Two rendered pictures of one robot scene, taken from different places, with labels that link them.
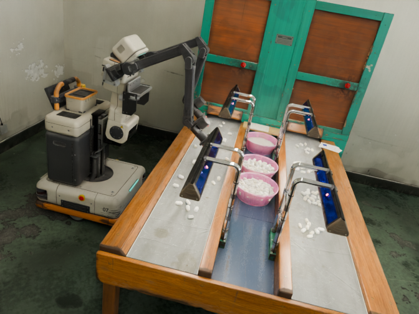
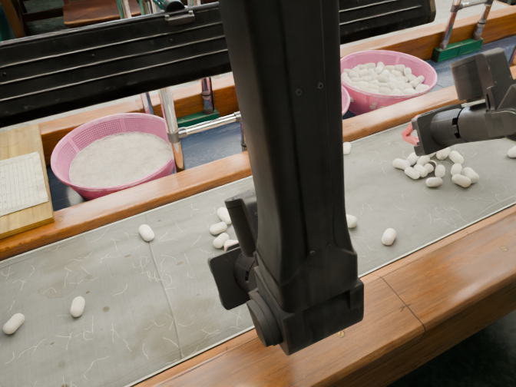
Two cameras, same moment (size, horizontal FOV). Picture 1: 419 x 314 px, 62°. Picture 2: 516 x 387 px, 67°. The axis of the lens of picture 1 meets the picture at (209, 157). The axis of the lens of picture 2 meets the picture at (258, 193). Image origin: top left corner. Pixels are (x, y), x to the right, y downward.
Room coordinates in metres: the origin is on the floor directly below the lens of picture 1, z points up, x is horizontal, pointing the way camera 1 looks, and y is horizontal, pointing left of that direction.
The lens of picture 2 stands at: (2.62, 0.37, 1.27)
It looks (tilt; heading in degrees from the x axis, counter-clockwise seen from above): 43 degrees down; 239
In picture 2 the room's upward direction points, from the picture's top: 2 degrees counter-clockwise
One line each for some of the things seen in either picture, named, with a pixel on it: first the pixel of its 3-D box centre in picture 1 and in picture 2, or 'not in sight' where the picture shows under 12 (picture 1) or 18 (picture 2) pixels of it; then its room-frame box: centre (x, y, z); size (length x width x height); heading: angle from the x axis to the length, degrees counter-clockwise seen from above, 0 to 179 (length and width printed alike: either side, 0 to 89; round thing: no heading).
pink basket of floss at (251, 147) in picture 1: (260, 144); (122, 163); (2.52, -0.37, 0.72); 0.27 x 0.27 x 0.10
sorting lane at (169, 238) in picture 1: (203, 167); (444, 165); (1.95, 0.02, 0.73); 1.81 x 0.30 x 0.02; 174
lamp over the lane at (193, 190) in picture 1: (205, 157); not in sight; (1.42, 0.02, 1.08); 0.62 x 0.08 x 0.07; 174
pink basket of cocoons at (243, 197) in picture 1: (254, 190); (382, 87); (1.81, -0.30, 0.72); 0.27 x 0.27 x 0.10
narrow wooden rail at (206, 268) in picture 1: (230, 176); (386, 131); (1.94, -0.15, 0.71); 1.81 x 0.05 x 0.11; 174
